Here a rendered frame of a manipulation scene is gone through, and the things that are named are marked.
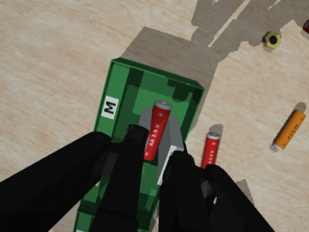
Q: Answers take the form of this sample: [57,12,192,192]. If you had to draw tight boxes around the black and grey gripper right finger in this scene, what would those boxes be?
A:
[156,115,275,232]

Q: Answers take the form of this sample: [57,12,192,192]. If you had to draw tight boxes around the brass hex nut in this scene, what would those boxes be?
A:
[262,32,281,49]

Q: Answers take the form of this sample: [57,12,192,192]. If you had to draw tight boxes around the orange aa battery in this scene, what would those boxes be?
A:
[272,110,306,151]

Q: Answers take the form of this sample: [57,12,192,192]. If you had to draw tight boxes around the green three-compartment bin rack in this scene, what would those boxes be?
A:
[73,57,205,232]

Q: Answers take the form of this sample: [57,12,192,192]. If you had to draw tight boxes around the red aa battery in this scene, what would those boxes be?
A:
[303,20,309,34]
[144,100,172,160]
[201,132,220,169]

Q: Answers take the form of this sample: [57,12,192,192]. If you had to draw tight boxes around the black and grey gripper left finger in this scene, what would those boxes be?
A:
[0,106,152,232]

